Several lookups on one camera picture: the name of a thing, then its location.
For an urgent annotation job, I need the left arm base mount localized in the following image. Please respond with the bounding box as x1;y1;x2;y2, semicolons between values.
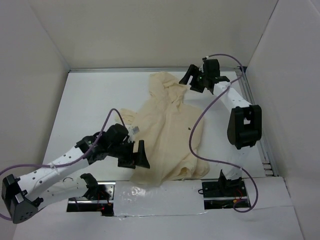
66;173;115;217

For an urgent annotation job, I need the white front cover sheet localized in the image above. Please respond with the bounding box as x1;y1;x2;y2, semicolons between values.
113;180;206;217

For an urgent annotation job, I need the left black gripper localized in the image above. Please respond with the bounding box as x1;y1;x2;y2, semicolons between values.
108;139;150;169

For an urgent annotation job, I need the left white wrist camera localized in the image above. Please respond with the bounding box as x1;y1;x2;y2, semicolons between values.
127;125;140;136

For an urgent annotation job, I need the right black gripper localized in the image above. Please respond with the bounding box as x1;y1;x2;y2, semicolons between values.
179;64;209;93

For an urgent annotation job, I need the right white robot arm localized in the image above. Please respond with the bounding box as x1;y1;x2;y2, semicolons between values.
179;57;262;196

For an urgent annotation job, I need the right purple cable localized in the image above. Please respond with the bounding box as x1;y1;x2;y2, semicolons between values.
188;53;259;213

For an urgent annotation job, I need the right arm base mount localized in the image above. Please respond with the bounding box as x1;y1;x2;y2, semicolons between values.
198;171;251;210

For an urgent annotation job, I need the purple cable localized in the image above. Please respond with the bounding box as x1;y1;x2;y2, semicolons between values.
188;53;259;213
0;108;128;221

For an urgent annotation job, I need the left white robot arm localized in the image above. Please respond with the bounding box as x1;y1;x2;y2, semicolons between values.
1;123;150;224

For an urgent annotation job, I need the cream fabric jacket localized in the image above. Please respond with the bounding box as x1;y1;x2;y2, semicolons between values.
115;71;210;186

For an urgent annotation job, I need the aluminium frame rail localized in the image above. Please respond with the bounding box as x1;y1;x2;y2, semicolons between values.
68;66;280;177

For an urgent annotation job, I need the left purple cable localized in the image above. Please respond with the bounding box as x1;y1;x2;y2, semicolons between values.
0;108;128;221

